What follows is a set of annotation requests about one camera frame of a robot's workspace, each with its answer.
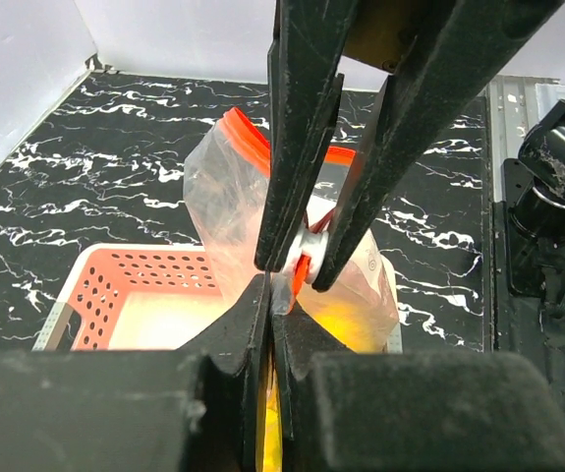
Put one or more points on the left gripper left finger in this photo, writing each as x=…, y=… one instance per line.
x=197, y=408

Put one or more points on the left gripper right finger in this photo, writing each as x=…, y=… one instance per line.
x=423, y=411

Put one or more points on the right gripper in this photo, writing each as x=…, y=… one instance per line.
x=441, y=54

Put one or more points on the yellow mango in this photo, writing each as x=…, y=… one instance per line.
x=346, y=319

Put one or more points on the pink plastic basket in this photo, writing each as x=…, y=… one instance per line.
x=134, y=296

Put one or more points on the aluminium frame rail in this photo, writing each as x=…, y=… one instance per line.
x=516, y=104

